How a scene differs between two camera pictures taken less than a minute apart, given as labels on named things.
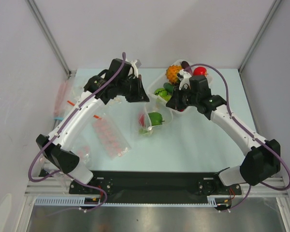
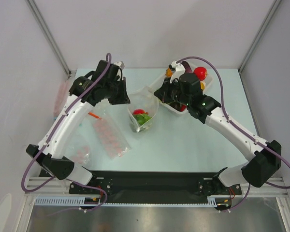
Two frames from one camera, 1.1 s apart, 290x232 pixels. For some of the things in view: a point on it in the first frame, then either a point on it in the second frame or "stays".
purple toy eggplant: (184, 64) stays
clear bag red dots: (113, 141) stays
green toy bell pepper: (156, 118) → (142, 119)
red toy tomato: (141, 120) → (137, 111)
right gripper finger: (174, 102) → (164, 93)
